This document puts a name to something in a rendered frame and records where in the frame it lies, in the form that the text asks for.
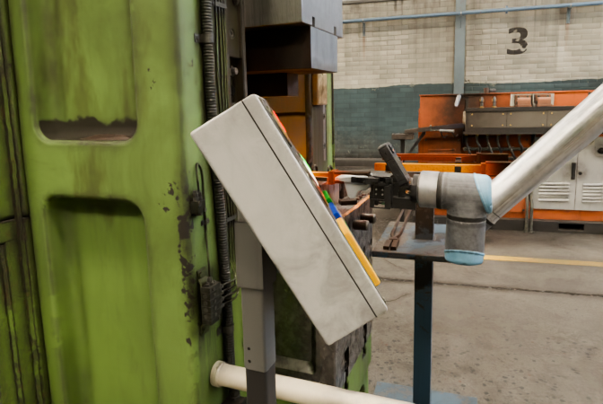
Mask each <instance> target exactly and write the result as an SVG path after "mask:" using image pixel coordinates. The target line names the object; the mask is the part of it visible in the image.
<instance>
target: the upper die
mask: <svg viewBox="0 0 603 404"><path fill-rule="evenodd" d="M245 42H246V64H247V75H255V74H272V73H293V74H298V75H311V74H329V73H337V36H335V35H332V34H330V33H327V32H325V31H322V30H319V29H317V28H314V27H312V26H302V27H292V28H282V29H272V30H262V31H245Z"/></svg>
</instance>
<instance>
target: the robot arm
mask: <svg viewBox="0 0 603 404"><path fill-rule="evenodd" d="M602 133H603V84H602V85H601V86H599V87H598V88H597V89H596V90H595V91H594V92H592V93H591V94H590V95H589V96H588V97H587V98H586V99H584V100H583V101H582V102H581V103H580V104H579V105H577V106H576V107H575V108H574V109H573V110H572V111H570V112H569V113H568V114H567V115H566V116H565V117H564V118H562V119H561V120H560V121H559V122H558V123H557V124H555V125H554V126H553V127H552V128H551V129H550V130H548V131H547V132H546V133H545V134H544V135H543V136H542V137H540V138H539V139H538V140H537V142H536V143H534V144H533V145H532V146H531V147H530V148H529V149H527V150H526V151H525V152H524V153H523V154H522V155H520V156H519V157H518V158H517V159H516V160H515V161H514V162H512V163H511V164H510V165H509V166H508V167H507V168H505V169H504V170H503V171H502V172H501V173H500V174H498V175H497V176H496V177H495V178H494V179H493V180H491V178H490V177H489V176H488V175H484V174H476V173H458V172H441V171H421V173H420V174H414V176H413V180H412V182H411V178H410V176H409V174H408V173H407V171H406V169H405V167H404V165H403V164H402V162H401V161H400V160H399V158H398V156H397V154H396V151H395V149H394V147H393V146H392V144H391V143H390V142H387V143H384V144H383V145H380V146H379V147H378V150H379V153H380V156H381V157H382V159H384V161H385V163H386V164H387V165H388V167H389V169H390V171H391V173H388V172H376V173H374V172H371V174H370V177H368V176H365V175H339V176H337V177H336V178H335V180H340V181H343V182H344V183H345V188H346V192H347V196H348V197H349V198H355V197H356V196H358V195H360V194H361V192H362V190H367V189H368V188H371V191H370V208H380V209H391V208H399V209H409V210H416V209H417V208H418V206H420V207H429V208H438V209H447V219H446V235H445V251H444V253H445V259H446V260H447V261H448V262H450V263H453V264H457V265H463V266H476V265H480V264H482V263H483V261H484V256H485V254H484V251H485V232H486V231H487V230H488V229H489V228H491V227H492V226H493V225H494V224H495V223H496V221H498V220H499V219H500V218H501V217H502V216H503V215H505V214H506V213H507V212H508V211H510V210H511V209H512V208H513V207H514V206H516V205H517V204H518V203H519V202H521V200H522V199H523V198H525V197H526V196H527V195H528V194H529V193H531V192H532V191H533V190H534V189H536V188H537V187H538V186H539V185H540V184H542V183H543V182H544V181H545V180H547V179H548V178H549V177H550V176H551V175H553V174H554V173H555V172H556V171H558V170H559V169H560V168H561V167H562V166H563V165H565V164H566V163H567V162H568V161H570V160H571V159H572V158H573V157H574V156H575V155H576V154H577V153H578V152H580V151H581V150H582V149H583V148H584V147H586V146H587V145H588V144H589V143H591V142H592V141H593V140H594V139H595V138H597V137H598V136H599V135H600V134H602ZM409 181H410V182H409ZM364 183H365V184H364ZM408 190H410V192H409V191H408ZM378 204H382V205H385V207H379V206H377V205H378ZM374 205H375V206H374Z"/></svg>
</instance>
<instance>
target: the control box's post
mask: <svg viewBox="0 0 603 404"><path fill-rule="evenodd" d="M237 211H238V221H239V222H246V220H245V218H244V217H243V215H242V214H241V212H240V210H239V209H238V208H237ZM240 289H241V308H242V327H243V347H244V366H245V368H246V384H247V403H248V404H276V388H275V310H274V285H273V284H271V285H270V286H269V287H268V288H266V289H265V290H264V291H262V290H255V289H248V288H242V287H241V288H240Z"/></svg>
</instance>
